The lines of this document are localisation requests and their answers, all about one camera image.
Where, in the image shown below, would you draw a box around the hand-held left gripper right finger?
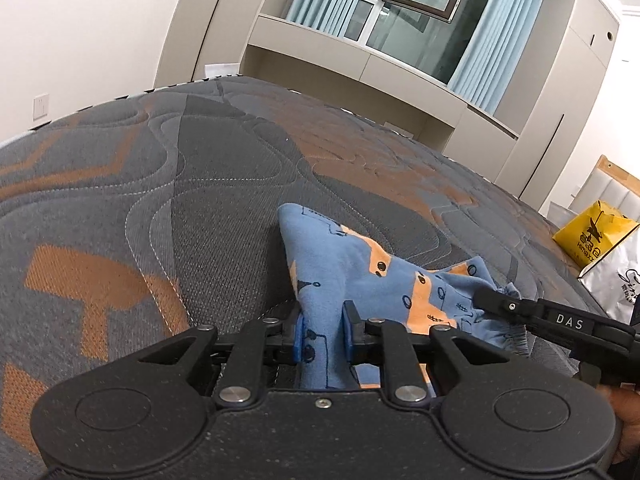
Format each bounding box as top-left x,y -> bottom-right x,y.
341,300 -> 512,409

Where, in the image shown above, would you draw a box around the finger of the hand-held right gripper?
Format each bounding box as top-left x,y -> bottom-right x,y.
472,284 -> 548,329

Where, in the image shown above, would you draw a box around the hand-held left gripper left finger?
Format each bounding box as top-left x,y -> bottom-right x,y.
136,306 -> 305,409

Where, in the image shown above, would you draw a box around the blue pants with orange print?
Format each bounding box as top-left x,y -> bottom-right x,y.
277,202 -> 533,392

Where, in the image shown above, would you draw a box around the person's right hand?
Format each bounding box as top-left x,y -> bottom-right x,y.
597,384 -> 640,466

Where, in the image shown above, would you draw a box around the white tote bag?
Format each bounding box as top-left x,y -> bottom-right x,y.
579,230 -> 640,323

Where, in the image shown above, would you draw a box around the yellow shopping bag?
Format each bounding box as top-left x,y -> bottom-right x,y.
552,200 -> 640,269

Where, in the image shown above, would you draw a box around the grey padded headboard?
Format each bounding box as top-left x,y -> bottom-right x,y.
590,155 -> 640,221

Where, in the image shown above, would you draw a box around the grey quilted mattress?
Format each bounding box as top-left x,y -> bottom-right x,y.
0,75 -> 613,476

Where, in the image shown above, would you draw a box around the beige tall cabinet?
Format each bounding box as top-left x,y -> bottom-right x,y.
492,0 -> 622,213
152,0 -> 266,87

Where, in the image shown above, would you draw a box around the beige window bench cabinet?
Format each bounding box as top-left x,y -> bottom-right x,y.
239,14 -> 521,181

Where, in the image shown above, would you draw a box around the window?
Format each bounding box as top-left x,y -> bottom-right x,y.
345,0 -> 506,86

